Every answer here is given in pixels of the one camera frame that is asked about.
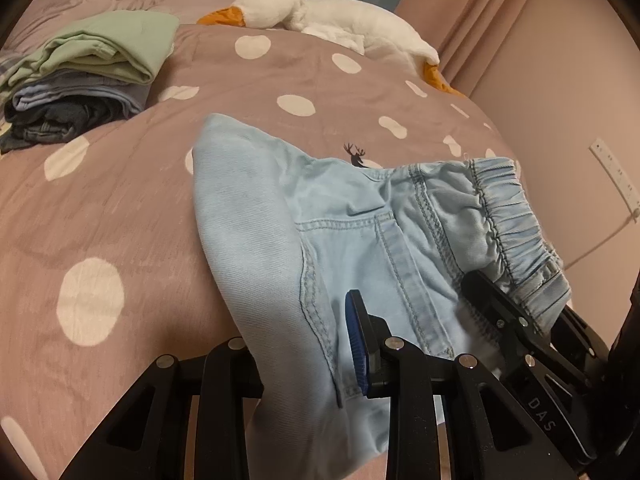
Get folded dark jeans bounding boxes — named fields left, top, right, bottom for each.
left=0, top=97, right=126, bottom=156

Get folded blue garment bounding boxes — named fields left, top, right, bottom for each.
left=12, top=67, right=153, bottom=116

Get folded green garment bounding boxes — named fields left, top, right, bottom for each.
left=0, top=10, right=180, bottom=101

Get light blue denim pants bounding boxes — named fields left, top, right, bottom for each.
left=191, top=112, right=573, bottom=471

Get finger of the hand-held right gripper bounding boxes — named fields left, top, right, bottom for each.
left=460, top=271, right=553, bottom=377
left=550, top=306, right=609, bottom=388

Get white goose plush toy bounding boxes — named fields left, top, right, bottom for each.
left=196, top=0, right=471, bottom=98

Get pink curtain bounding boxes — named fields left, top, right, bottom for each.
left=112, top=0, right=566, bottom=98

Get white power strip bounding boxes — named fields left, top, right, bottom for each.
left=589, top=137, right=636, bottom=201

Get white cable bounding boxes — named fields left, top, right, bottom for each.
left=565, top=195, right=640, bottom=273

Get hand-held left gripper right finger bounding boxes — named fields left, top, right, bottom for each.
left=344, top=289, right=587, bottom=480

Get pink polka dot blanket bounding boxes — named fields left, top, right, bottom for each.
left=0, top=22, right=531, bottom=480

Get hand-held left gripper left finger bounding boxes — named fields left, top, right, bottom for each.
left=57, top=337, right=266, bottom=480

